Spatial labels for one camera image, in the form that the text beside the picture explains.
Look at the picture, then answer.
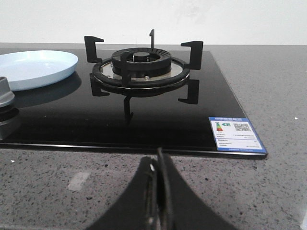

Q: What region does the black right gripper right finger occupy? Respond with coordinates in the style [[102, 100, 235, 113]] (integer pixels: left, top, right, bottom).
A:
[[157, 148, 235, 230]]

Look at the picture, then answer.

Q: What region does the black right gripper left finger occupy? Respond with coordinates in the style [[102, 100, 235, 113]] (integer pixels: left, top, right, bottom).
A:
[[88, 157, 157, 230]]

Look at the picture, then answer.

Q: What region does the light blue plate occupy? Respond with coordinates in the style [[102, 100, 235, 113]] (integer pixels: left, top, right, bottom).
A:
[[0, 50, 78, 92]]

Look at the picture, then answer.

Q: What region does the blue energy label sticker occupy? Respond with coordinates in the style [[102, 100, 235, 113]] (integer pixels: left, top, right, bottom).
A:
[[209, 117, 267, 154]]

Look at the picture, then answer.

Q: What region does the black glass gas cooktop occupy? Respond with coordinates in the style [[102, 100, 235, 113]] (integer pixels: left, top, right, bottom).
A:
[[0, 48, 267, 159]]

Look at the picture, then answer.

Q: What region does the right black pan support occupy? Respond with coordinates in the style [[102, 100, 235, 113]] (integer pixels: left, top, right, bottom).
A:
[[84, 29, 204, 92]]

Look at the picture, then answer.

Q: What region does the right black gas burner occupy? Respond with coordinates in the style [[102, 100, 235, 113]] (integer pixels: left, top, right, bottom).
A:
[[111, 47, 172, 77]]

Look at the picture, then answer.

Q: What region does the right silver stove knob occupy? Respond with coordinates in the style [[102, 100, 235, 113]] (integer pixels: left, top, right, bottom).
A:
[[0, 77, 15, 108]]

